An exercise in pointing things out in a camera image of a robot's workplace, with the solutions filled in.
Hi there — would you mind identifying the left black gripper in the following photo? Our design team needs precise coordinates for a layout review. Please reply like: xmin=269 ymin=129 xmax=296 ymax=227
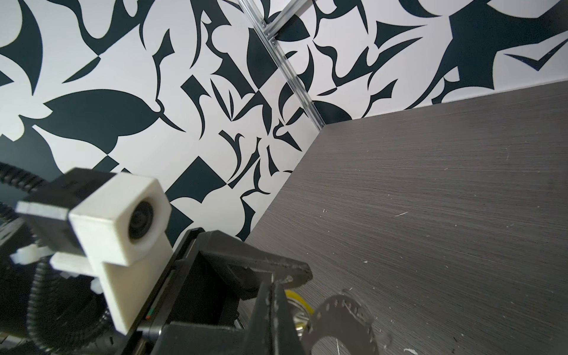
xmin=116 ymin=228 xmax=313 ymax=354

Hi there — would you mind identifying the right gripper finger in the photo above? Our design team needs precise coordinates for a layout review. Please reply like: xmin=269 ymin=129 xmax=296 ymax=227
xmin=241 ymin=282 xmax=305 ymax=354

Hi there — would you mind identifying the yellow key tag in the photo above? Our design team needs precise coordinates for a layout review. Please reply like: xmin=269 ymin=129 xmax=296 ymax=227
xmin=285 ymin=289 xmax=314 ymax=317

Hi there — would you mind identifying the black corrugated cable conduit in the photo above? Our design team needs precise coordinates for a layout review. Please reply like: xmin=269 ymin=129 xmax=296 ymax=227
xmin=0 ymin=161 xmax=112 ymax=354

